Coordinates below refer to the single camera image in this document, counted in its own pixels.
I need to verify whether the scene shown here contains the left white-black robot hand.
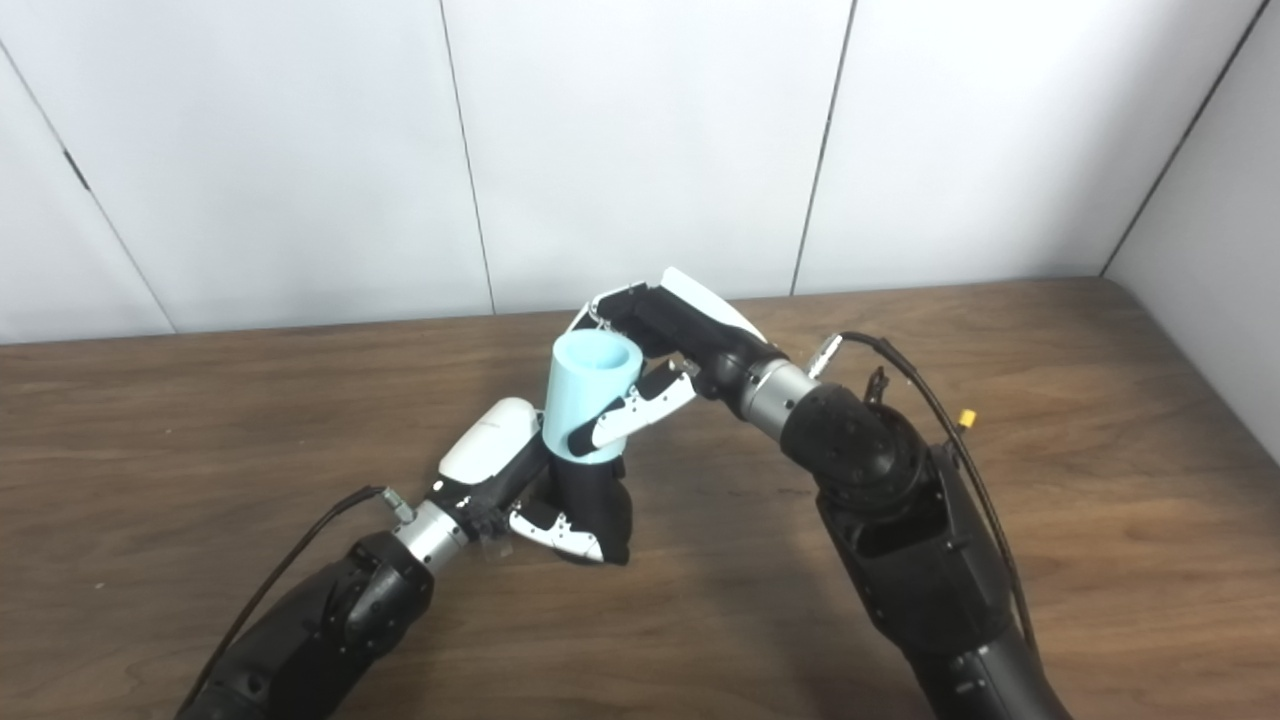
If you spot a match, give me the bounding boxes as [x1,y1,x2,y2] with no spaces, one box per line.
[430,397,609,566]

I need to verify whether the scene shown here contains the right white-black robot hand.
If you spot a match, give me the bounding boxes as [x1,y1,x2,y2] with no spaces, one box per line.
[565,266,791,457]

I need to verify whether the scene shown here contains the light-blue hose piece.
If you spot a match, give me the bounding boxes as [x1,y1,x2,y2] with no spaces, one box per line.
[541,329,643,467]

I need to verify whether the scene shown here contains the black nozzle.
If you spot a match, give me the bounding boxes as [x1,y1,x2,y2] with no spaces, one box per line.
[545,455,634,566]

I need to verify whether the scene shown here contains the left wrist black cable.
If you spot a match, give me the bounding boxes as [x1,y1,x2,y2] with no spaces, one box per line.
[175,485,416,716]

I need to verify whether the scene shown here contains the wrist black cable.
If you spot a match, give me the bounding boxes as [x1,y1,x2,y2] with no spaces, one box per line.
[805,332,1036,651]
[175,485,416,716]

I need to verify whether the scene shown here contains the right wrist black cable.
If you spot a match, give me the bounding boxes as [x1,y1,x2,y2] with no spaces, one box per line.
[805,332,1036,651]

